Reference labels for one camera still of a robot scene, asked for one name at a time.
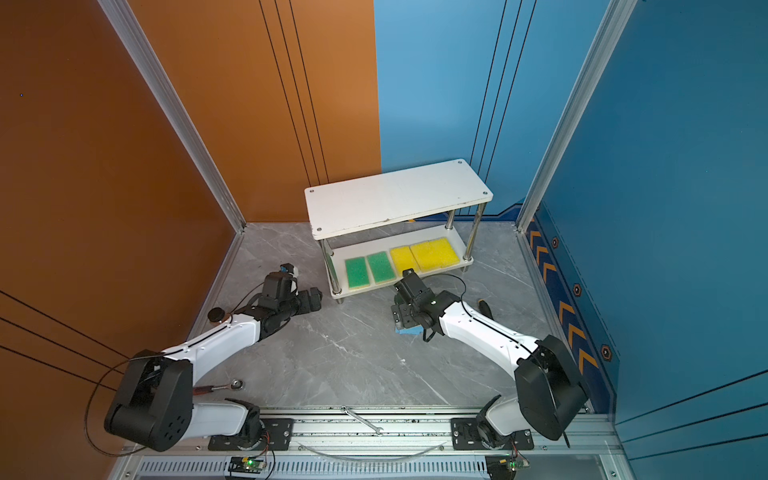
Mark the blue sponge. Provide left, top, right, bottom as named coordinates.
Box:
left=395, top=323, right=423, bottom=335

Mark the green yellow sponge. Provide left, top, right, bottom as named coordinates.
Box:
left=366, top=252, right=396, bottom=284

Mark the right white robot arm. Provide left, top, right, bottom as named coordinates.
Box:
left=394, top=269, right=591, bottom=449

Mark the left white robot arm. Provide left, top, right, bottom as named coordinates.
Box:
left=104, top=264, right=323, bottom=452

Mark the white two-tier shelf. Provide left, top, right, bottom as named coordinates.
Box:
left=304, top=159, right=493, bottom=303

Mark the brown jar black lid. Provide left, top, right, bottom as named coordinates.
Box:
left=206, top=307, right=228, bottom=324

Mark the left circuit board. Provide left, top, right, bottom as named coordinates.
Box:
left=228, top=456, right=268, bottom=476

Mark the circuit board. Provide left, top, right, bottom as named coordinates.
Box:
left=485, top=456, right=518, bottom=480
left=228, top=456, right=268, bottom=476

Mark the right circuit board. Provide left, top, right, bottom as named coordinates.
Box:
left=485, top=456, right=518, bottom=480

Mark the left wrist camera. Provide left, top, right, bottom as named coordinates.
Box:
left=280, top=263, right=299, bottom=278

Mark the black handled screwdriver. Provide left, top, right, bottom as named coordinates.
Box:
left=478, top=300, right=494, bottom=319

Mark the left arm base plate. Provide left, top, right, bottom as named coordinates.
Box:
left=208, top=418, right=295, bottom=452

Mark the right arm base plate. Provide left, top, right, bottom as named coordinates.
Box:
left=450, top=418, right=535, bottom=451

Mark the aluminium front rail frame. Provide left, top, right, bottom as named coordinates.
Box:
left=110, top=407, right=634, bottom=479

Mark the left aluminium corner post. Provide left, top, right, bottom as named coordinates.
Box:
left=98, top=0, right=246, bottom=234

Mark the aluminium corner post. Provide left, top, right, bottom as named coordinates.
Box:
left=515, top=0, right=637, bottom=234
left=98, top=0, right=246, bottom=234

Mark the right aluminium corner post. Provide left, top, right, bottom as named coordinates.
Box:
left=515, top=0, right=637, bottom=234

